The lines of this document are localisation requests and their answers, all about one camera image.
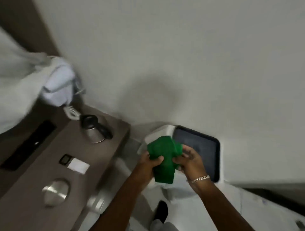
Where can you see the round silver lid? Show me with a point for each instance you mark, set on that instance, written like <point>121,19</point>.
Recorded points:
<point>56,192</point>

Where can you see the small black square coaster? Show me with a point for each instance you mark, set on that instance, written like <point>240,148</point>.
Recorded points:
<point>65,159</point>

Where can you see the person's right forearm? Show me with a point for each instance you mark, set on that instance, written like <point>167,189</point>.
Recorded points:
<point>221,207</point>

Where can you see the person's left hand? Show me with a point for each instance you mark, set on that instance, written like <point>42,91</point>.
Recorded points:
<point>145,167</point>

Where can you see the white folded towel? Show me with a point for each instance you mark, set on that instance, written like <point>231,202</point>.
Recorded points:
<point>58,83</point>

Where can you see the person's black shoe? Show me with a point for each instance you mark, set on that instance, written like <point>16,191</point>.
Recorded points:
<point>161,211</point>

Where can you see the dark rectangular tray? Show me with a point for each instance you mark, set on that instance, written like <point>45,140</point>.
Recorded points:
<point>200,145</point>

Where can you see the green cloth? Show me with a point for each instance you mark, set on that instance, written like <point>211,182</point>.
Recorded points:
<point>164,152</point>

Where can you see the person's left forearm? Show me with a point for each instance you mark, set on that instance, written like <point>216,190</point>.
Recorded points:
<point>124,202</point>

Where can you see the white card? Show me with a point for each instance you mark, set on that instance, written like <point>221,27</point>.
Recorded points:
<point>78,165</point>

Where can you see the person's left thumb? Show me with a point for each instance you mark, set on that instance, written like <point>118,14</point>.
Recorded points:
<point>158,161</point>

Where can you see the person's right hand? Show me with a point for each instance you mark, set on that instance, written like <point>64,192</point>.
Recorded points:
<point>193,164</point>

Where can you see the person's right thumb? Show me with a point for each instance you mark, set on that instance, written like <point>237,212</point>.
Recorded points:
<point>179,161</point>

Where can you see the black socket panel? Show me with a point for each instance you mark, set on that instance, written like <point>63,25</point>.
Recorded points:
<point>28,145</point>

